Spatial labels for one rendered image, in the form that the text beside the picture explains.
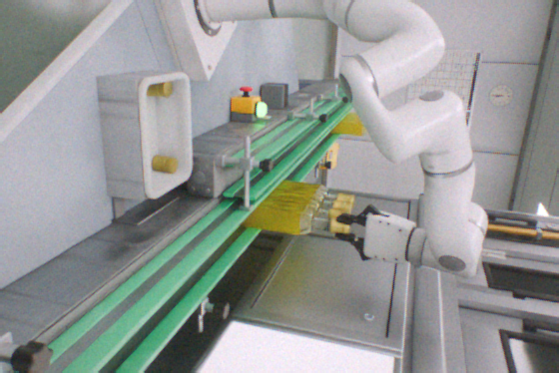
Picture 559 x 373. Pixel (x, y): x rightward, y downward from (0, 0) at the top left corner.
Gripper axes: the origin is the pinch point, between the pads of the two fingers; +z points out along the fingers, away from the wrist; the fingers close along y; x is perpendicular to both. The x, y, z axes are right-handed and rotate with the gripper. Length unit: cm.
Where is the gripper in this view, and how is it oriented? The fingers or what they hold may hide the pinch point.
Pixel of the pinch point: (345, 226)
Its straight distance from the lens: 108.2
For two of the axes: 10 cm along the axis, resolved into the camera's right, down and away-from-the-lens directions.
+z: -8.5, -2.0, 4.9
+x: -5.2, 2.4, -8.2
